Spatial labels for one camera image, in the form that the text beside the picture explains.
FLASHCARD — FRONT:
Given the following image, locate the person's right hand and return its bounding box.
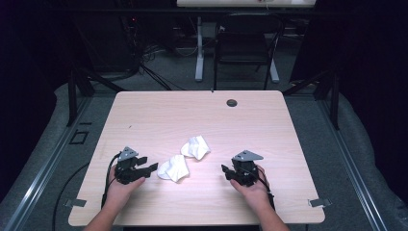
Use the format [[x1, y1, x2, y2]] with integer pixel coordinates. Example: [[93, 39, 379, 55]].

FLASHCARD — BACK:
[[229, 165, 273, 212]]

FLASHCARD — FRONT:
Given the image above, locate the black metal stand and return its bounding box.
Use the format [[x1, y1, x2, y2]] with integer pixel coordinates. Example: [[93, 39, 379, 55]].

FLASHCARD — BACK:
[[282, 67, 341, 131], [65, 63, 127, 127]]

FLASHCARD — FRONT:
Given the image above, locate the person's left hand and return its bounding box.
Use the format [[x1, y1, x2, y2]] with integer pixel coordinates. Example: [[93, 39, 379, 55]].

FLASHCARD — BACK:
[[105, 165, 146, 210]]

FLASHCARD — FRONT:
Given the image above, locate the white desk top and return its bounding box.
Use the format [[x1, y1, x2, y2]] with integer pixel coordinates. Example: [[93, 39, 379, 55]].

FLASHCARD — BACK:
[[176, 0, 318, 9]]

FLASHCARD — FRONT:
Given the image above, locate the white sock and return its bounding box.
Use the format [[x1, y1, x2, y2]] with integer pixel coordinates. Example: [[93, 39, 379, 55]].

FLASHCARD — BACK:
[[180, 135, 212, 162], [156, 154, 191, 184]]

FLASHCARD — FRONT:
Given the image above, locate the black folding chair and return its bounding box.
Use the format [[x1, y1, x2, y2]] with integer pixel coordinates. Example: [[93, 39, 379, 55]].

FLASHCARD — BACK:
[[213, 13, 287, 91]]

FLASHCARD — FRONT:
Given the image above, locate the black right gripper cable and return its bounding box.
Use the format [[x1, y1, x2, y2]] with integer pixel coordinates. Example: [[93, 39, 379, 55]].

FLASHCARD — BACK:
[[256, 166, 277, 212]]

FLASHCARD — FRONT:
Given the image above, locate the aluminium floor rail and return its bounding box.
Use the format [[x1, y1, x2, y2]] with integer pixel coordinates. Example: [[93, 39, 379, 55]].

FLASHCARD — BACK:
[[2, 95, 94, 231], [317, 95, 390, 231]]

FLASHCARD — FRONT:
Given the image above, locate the bundle of black cables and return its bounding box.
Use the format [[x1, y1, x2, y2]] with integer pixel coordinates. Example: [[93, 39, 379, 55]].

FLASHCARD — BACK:
[[119, 14, 188, 91]]

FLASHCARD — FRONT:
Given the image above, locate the grey metal table bracket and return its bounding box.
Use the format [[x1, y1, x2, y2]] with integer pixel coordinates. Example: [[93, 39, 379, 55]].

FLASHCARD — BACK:
[[308, 197, 333, 208], [64, 198, 88, 209]]

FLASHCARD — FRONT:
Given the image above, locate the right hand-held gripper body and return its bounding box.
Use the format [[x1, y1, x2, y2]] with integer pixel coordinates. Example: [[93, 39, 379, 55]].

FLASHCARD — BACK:
[[230, 149, 265, 188]]

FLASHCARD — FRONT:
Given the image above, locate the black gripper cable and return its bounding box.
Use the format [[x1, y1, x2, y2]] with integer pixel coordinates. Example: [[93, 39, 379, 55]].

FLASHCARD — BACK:
[[100, 152, 122, 210], [256, 166, 277, 212]]

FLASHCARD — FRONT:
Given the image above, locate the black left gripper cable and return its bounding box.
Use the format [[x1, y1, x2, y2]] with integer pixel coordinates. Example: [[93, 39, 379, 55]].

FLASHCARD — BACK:
[[100, 152, 122, 210]]

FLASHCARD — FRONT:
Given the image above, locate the white desk leg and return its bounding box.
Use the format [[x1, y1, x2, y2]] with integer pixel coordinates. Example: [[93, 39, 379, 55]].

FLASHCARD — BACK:
[[194, 16, 206, 83], [268, 58, 281, 84]]

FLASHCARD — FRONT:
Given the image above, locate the black cable on floor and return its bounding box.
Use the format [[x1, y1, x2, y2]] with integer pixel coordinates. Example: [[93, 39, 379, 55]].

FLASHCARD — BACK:
[[51, 162, 91, 231]]

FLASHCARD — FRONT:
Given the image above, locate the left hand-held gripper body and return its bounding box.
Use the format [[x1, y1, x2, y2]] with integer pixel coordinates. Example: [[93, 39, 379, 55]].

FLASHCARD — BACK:
[[114, 146, 152, 186]]

